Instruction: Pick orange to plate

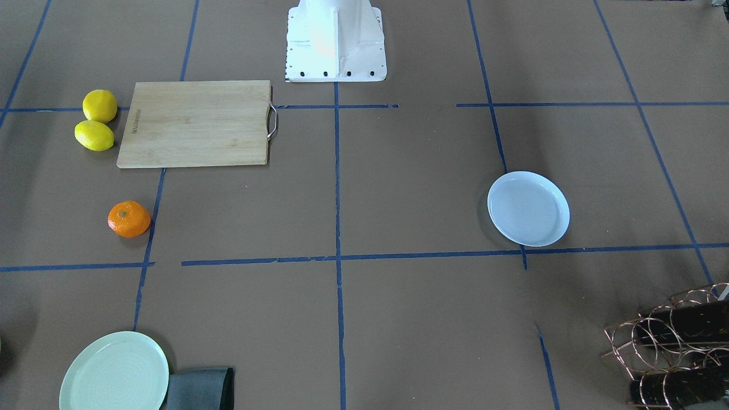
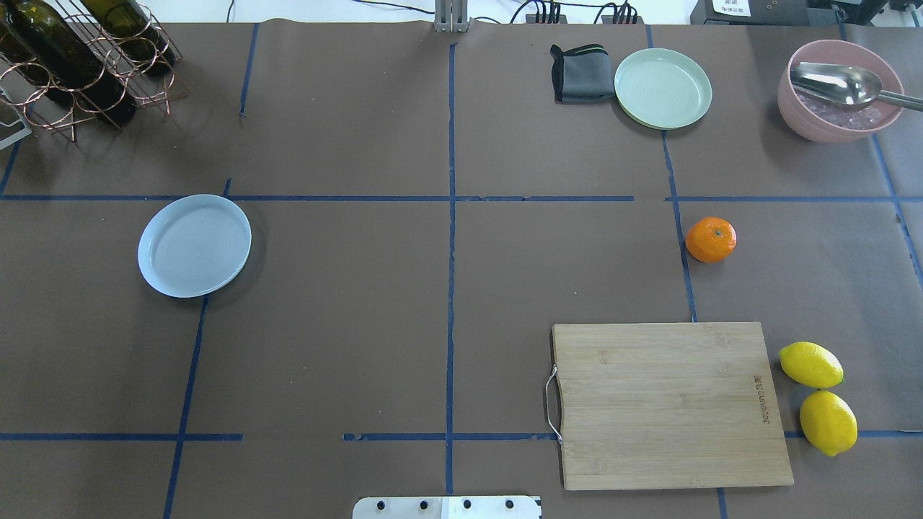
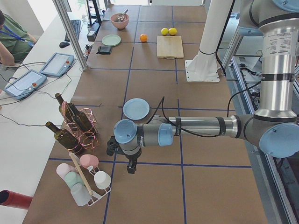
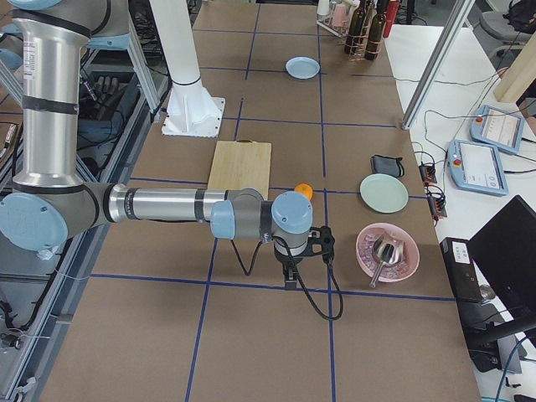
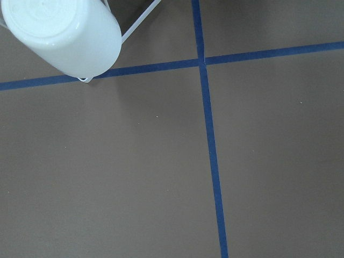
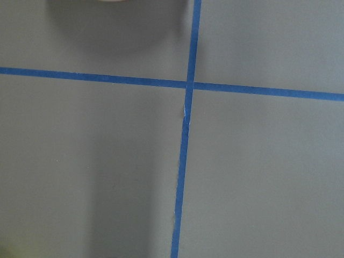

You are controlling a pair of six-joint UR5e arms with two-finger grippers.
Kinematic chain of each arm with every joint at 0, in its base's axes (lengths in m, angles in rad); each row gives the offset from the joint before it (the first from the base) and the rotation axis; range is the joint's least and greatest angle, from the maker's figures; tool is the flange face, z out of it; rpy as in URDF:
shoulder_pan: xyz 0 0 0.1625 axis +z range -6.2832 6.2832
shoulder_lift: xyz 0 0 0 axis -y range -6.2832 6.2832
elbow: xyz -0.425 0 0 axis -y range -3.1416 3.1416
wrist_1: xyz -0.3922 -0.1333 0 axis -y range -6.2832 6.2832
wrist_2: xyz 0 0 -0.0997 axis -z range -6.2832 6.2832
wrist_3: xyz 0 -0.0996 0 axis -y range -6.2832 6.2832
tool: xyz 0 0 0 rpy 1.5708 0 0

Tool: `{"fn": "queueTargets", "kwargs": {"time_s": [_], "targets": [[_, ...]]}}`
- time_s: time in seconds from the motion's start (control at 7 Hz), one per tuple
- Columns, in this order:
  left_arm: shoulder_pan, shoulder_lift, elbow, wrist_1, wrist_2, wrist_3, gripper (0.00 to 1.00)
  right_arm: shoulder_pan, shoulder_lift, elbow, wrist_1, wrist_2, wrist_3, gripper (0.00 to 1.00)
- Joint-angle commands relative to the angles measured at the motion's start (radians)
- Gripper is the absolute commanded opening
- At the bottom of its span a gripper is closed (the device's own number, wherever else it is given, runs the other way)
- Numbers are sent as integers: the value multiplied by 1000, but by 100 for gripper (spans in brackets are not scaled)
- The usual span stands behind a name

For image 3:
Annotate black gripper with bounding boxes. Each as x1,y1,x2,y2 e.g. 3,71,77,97
126,153,140,174

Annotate light blue plate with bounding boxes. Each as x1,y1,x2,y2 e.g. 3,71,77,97
123,98,150,120

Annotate orange fruit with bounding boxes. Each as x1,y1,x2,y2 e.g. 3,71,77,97
140,34,148,42

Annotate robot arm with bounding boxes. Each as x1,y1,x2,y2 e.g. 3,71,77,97
107,0,299,174

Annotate light green plate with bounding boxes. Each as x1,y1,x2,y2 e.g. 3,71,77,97
102,35,121,47

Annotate white cup on right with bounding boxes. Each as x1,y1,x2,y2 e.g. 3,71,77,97
94,171,111,189

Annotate pink cup on top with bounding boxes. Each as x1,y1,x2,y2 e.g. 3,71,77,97
79,154,99,168

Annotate pale blue cup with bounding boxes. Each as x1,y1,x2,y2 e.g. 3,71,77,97
70,183,91,206

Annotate mint green cup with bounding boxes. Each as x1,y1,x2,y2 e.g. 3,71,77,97
64,171,84,189

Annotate middle green wine bottle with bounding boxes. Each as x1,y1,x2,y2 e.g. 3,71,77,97
68,103,93,132

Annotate green wine bottle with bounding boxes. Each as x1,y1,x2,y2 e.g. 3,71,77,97
45,121,84,155
68,103,93,132
55,93,73,123

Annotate pale pink cup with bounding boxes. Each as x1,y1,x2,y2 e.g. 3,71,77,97
56,163,77,179

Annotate front green wine bottle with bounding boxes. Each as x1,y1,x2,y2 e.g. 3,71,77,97
45,121,84,155

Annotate rear green wine bottle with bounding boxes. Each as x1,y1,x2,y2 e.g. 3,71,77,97
55,93,73,123

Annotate dark grey folded cloth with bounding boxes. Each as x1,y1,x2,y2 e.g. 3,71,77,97
96,45,112,55

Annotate far teach pendant tablet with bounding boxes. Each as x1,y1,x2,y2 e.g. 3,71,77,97
40,52,74,77

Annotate teach pendant tablet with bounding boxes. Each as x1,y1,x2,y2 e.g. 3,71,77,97
4,70,47,100
40,52,74,77

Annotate red cylinder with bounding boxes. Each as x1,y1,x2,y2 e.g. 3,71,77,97
0,190,33,210

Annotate wooden cutting board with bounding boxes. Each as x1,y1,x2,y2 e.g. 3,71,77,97
157,36,184,58

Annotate near teach pendant tablet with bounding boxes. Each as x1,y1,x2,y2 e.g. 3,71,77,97
4,70,47,100

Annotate black computer mouse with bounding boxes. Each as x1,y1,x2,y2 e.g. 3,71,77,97
59,42,70,49

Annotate left yellow lemon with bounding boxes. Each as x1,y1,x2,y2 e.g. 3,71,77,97
161,28,169,36

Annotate yellow lemon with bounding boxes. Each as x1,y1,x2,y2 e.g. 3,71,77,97
161,28,169,36
168,28,178,35

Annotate right yellow lemon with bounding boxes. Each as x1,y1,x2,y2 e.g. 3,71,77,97
168,28,178,35

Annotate pink bowl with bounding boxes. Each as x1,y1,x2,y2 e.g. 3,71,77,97
110,13,129,29

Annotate metal scoop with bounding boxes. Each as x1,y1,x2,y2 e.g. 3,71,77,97
114,9,128,22

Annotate black keyboard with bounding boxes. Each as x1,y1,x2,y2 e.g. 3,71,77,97
70,19,81,39

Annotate seated person in green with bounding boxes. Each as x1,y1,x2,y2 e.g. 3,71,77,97
0,12,37,67

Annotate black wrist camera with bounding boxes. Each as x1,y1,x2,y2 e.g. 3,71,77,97
106,136,120,156

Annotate white wire cup rack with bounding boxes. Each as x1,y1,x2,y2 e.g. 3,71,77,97
80,165,111,207

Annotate wooden rack handle stick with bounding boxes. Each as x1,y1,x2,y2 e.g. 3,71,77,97
69,153,93,196

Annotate copper wire bottle rack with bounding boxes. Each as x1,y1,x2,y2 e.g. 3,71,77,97
64,103,98,151

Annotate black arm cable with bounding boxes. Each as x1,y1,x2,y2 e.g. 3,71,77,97
146,96,262,137

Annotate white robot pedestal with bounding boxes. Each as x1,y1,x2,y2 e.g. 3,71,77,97
185,0,235,82

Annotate aluminium frame post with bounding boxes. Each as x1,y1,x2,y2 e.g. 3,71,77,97
53,0,87,71

